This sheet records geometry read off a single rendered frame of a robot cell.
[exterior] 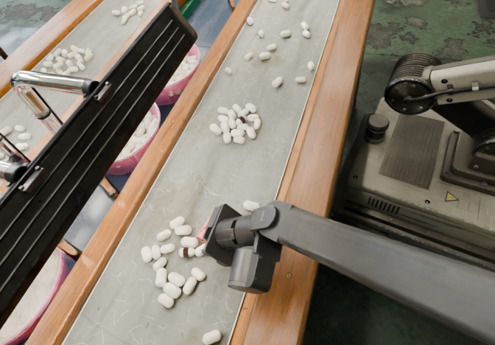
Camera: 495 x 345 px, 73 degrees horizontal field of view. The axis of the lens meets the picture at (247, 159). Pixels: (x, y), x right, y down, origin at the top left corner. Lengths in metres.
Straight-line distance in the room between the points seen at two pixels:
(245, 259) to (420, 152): 0.82
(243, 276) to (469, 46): 2.26
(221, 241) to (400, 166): 0.72
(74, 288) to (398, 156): 0.97
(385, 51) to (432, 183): 1.39
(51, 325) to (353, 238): 0.58
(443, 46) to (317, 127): 1.77
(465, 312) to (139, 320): 0.56
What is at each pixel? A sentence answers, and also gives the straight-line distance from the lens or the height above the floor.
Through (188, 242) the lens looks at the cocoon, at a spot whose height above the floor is 0.76.
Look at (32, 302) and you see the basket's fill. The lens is 0.87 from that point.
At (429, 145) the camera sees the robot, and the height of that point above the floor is 0.47.
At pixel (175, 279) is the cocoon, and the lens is 0.70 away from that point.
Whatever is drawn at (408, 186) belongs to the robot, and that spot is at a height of 0.47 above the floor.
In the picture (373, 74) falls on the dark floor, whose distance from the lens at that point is 2.23.
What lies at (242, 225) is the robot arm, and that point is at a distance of 0.57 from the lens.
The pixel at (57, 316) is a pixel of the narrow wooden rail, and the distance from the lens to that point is 0.78.
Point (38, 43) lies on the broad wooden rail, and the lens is 1.53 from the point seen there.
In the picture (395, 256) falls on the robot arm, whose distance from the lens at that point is 0.37.
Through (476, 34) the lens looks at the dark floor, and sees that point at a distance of 2.70.
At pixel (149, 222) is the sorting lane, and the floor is 0.74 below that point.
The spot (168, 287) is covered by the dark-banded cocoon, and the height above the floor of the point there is 0.76.
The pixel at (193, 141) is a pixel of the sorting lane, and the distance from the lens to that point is 0.90.
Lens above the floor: 1.39
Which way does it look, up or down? 52 degrees down
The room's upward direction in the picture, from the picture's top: 12 degrees counter-clockwise
